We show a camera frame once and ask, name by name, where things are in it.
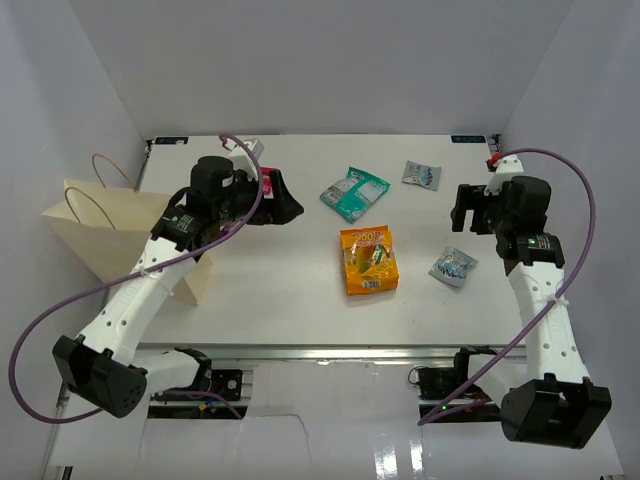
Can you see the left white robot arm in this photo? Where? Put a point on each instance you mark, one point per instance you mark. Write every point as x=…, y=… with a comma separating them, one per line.
x=100, y=364

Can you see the beige paper bag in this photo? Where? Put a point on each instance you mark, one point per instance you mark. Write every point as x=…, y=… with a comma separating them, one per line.
x=106, y=227

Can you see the grey snack packet far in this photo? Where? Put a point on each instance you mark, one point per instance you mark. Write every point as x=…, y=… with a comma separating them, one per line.
x=427, y=177

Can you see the teal snack packet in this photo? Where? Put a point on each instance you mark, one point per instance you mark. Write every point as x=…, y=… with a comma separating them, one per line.
x=352, y=196

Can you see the small pink snack packet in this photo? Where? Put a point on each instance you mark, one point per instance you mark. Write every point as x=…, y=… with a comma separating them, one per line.
x=268, y=189

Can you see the grey snack packet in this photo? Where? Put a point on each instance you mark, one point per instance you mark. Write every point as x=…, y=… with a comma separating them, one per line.
x=452, y=267
x=427, y=177

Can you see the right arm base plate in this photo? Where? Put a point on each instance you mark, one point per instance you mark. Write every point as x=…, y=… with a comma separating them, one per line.
x=433, y=384

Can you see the grey snack packet near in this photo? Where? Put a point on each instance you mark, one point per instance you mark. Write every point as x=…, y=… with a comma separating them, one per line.
x=452, y=267

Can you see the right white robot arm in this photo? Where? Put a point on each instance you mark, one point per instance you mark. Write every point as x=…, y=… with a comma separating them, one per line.
x=554, y=402

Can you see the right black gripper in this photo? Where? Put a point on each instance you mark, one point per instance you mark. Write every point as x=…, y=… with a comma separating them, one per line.
x=473, y=197

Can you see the orange mango candy bag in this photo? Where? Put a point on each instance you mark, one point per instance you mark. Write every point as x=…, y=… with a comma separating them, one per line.
x=368, y=260

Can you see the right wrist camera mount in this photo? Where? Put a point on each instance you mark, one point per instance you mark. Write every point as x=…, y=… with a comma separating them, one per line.
x=506, y=169

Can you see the aluminium table rail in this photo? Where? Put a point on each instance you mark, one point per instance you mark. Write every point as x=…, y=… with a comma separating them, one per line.
x=326, y=353

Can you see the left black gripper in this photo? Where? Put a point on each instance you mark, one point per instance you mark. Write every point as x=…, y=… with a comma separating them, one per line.
x=281, y=209

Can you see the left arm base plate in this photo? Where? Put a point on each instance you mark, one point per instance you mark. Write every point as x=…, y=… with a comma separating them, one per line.
x=224, y=400

